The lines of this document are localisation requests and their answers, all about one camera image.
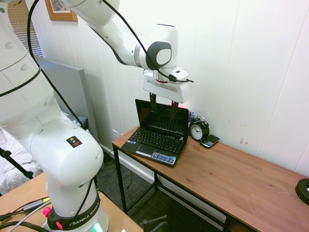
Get grey board panel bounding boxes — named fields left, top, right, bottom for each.
left=33, top=56, right=100, bottom=144

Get black round lamp base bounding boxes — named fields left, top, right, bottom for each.
left=295, top=178, right=309, bottom=206

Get wooden framed picture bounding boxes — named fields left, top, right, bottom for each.
left=45, top=0, right=79, bottom=23

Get white patterned bed cover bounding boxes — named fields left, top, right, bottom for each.
left=0, top=129, right=44, bottom=195

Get black twin-bell alarm clock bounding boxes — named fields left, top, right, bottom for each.
left=189, top=116, right=210, bottom=141

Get grey-green pillow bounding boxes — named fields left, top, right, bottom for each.
left=66, top=113, right=89, bottom=130

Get thick black cable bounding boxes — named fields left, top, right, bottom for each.
left=0, top=220, right=50, bottom=232

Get black floor power cable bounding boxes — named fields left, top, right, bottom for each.
left=105, top=148, right=135, bottom=190

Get black tripod stand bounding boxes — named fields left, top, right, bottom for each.
left=0, top=146, right=35, bottom=180

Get black netbook laptop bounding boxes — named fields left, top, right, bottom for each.
left=120, top=99, right=190, bottom=167

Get black metal clamp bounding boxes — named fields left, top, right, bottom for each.
left=141, top=215, right=169, bottom=232

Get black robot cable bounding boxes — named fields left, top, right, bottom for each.
left=0, top=0, right=98, bottom=219
left=102, top=0, right=195, bottom=84

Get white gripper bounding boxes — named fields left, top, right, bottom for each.
left=142, top=75, right=190, bottom=120

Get black keypad mobile phone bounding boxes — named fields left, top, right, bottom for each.
left=199, top=134, right=221, bottom=149

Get grey usb adapter cable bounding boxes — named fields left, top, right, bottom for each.
left=0, top=197, right=52, bottom=219

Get window blinds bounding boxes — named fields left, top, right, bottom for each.
left=7, top=0, right=44, bottom=58

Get wooden desk with black frame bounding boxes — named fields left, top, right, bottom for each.
left=112, top=125, right=309, bottom=232

